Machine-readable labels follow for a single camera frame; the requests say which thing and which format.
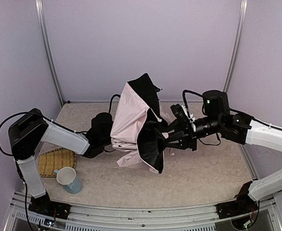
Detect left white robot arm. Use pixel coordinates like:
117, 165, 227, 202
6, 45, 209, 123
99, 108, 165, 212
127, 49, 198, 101
8, 108, 113, 201

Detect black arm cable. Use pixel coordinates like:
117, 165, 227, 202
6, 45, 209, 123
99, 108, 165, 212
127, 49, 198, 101
182, 90, 282, 147
0, 94, 122, 231

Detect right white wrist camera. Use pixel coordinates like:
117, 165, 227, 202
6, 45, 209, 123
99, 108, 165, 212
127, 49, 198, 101
171, 104, 196, 126

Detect light blue plastic pitcher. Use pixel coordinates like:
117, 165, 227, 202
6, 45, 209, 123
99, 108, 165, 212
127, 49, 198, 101
54, 167, 82, 194

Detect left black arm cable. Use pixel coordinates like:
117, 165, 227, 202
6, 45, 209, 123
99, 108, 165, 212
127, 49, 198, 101
0, 94, 122, 231

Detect pink and black folding umbrella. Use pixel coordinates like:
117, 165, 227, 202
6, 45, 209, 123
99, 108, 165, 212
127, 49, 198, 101
110, 73, 168, 174

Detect left aluminium frame post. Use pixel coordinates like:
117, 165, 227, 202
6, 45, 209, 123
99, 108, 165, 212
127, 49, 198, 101
35, 0, 65, 107

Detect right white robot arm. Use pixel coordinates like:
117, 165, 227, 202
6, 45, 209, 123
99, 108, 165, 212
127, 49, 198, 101
164, 90, 282, 203

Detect woven bamboo tray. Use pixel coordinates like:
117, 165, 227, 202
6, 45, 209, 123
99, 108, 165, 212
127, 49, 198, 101
38, 148, 76, 178

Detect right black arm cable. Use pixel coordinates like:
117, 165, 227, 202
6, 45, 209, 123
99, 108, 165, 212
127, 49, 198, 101
182, 90, 282, 147

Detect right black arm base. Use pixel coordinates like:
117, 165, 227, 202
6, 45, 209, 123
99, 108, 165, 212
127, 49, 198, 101
216, 181, 259, 219

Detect aluminium front rail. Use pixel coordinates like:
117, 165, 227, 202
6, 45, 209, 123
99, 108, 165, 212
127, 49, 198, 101
0, 192, 282, 231

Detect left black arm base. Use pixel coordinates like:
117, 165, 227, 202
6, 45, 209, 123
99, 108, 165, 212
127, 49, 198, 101
28, 192, 71, 220

